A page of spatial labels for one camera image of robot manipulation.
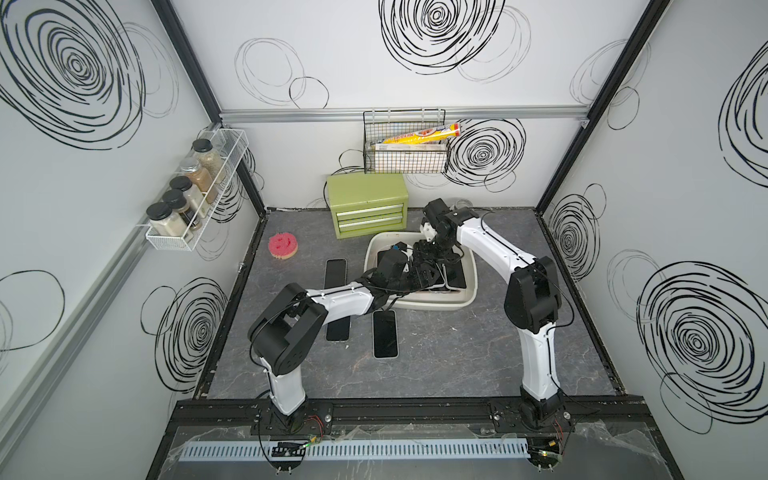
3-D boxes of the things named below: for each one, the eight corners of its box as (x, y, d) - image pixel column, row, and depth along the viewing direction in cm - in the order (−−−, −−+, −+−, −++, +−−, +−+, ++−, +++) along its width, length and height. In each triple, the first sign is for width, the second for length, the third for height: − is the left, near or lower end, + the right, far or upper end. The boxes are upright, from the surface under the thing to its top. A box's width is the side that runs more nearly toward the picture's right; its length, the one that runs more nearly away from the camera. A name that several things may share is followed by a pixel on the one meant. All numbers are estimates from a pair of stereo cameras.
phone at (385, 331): (371, 359, 85) (370, 357, 83) (372, 312, 94) (372, 309, 93) (398, 359, 85) (399, 357, 83) (397, 312, 94) (398, 309, 93)
